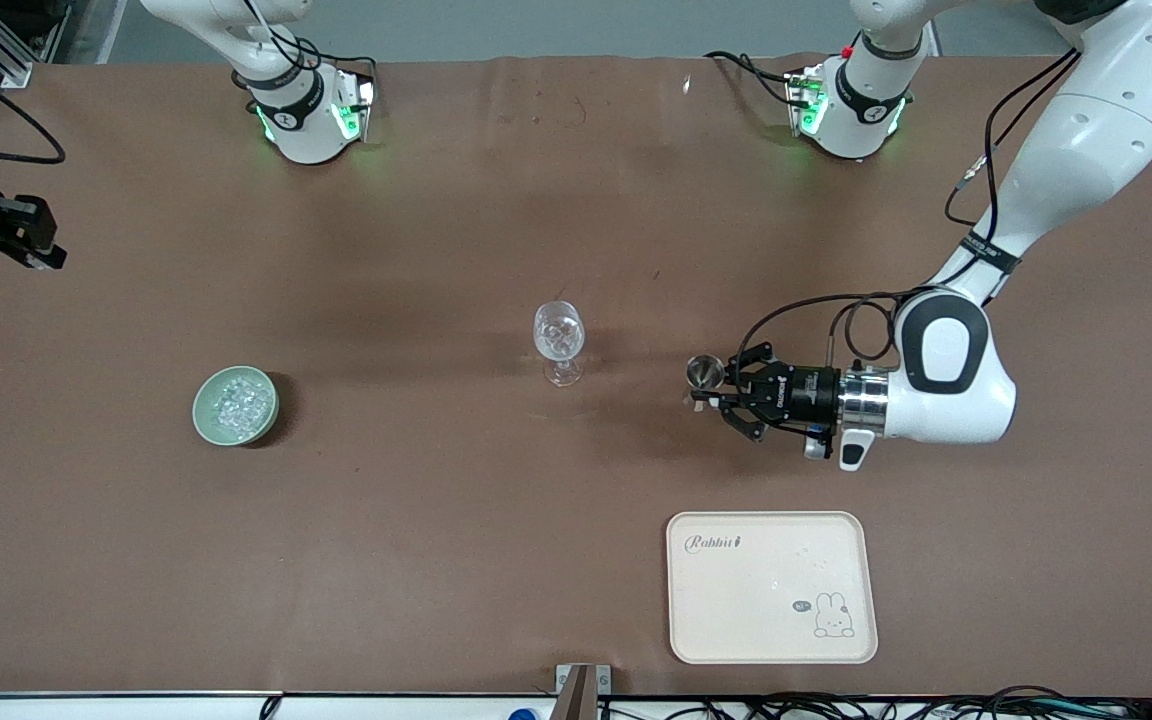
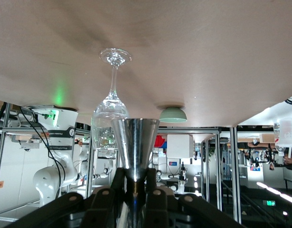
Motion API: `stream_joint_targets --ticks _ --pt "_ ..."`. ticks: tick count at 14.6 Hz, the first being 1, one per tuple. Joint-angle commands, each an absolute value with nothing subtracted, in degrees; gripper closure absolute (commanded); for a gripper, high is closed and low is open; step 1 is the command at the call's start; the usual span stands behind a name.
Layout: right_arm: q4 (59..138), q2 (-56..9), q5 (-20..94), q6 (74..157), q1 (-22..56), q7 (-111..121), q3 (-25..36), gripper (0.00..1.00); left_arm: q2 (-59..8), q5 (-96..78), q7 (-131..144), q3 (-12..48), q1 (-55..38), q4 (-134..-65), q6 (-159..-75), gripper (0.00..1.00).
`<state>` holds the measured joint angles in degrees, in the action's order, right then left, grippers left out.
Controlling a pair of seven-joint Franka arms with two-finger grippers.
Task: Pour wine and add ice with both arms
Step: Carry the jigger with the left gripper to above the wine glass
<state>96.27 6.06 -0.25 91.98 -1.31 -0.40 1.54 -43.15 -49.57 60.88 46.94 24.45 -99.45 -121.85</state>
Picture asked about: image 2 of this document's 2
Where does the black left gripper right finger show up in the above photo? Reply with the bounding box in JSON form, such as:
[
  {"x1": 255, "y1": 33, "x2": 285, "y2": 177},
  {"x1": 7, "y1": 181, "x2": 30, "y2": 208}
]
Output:
[{"x1": 145, "y1": 167, "x2": 244, "y2": 228}]

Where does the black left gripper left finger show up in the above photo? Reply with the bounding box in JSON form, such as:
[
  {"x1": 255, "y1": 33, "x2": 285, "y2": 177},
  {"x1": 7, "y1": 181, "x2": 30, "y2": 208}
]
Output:
[{"x1": 5, "y1": 167, "x2": 126, "y2": 228}]

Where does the steel double jigger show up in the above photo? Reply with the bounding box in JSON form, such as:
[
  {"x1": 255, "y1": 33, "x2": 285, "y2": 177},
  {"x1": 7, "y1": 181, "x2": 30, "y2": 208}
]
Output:
[{"x1": 111, "y1": 118, "x2": 160, "y2": 228}]

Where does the clear wine glass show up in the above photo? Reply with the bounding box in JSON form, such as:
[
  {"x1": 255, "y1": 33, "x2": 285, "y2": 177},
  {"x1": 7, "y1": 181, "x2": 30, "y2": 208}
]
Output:
[{"x1": 91, "y1": 48, "x2": 132, "y2": 150}]

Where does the white square box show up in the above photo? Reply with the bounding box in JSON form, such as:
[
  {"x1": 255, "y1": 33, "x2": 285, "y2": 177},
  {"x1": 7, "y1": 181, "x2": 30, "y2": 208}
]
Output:
[{"x1": 167, "y1": 134, "x2": 194, "y2": 159}]

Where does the green ceramic bowl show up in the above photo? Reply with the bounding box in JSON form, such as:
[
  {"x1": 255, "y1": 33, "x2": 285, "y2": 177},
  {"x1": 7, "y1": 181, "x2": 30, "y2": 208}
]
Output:
[{"x1": 159, "y1": 106, "x2": 188, "y2": 124}]

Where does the ceiling light strip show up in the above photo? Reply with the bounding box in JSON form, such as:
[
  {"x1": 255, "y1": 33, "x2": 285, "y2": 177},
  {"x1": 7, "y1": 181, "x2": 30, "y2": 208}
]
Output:
[{"x1": 256, "y1": 181, "x2": 292, "y2": 205}]

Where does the translucent plastic container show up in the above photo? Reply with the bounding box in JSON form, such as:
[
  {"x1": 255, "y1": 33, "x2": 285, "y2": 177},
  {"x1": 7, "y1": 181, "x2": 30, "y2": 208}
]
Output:
[{"x1": 273, "y1": 118, "x2": 292, "y2": 153}]

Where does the brown table cover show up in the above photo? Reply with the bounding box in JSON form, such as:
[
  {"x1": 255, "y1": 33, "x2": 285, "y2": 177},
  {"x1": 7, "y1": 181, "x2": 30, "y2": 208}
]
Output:
[{"x1": 0, "y1": 0, "x2": 292, "y2": 128}]

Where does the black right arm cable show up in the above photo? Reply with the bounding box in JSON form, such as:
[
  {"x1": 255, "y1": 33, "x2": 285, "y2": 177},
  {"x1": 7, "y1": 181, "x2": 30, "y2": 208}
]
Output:
[{"x1": 19, "y1": 106, "x2": 66, "y2": 200}]

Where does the aluminium frame post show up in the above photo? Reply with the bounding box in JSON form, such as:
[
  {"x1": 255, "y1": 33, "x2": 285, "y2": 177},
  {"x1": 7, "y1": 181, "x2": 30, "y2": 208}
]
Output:
[
  {"x1": 229, "y1": 127, "x2": 239, "y2": 224},
  {"x1": 0, "y1": 102, "x2": 11, "y2": 202}
]

